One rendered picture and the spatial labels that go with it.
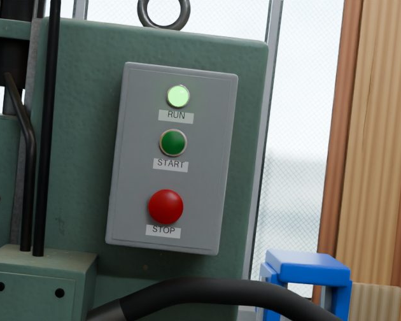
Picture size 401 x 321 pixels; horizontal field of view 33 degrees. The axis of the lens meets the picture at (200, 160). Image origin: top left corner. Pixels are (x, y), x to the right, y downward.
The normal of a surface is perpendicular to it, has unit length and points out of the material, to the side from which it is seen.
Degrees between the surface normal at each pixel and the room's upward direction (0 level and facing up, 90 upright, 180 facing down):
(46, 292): 90
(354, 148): 87
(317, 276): 90
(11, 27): 90
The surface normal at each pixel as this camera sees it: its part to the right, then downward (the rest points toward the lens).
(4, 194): 0.02, 0.05
